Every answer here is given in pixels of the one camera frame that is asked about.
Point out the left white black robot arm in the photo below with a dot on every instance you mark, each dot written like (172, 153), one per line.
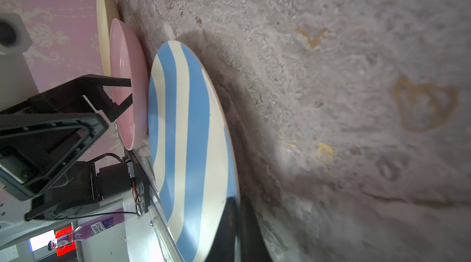
(17, 86)

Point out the cream plate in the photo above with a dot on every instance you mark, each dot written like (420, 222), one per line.
(107, 11)

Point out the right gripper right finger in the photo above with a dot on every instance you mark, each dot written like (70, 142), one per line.
(252, 245)

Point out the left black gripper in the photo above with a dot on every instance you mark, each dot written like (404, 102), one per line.
(38, 147)

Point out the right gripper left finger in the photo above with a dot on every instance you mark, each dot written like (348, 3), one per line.
(224, 243)

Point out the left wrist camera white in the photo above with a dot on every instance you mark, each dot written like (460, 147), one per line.
(15, 38)

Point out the blue striped plate front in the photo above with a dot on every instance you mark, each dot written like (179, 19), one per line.
(193, 159)

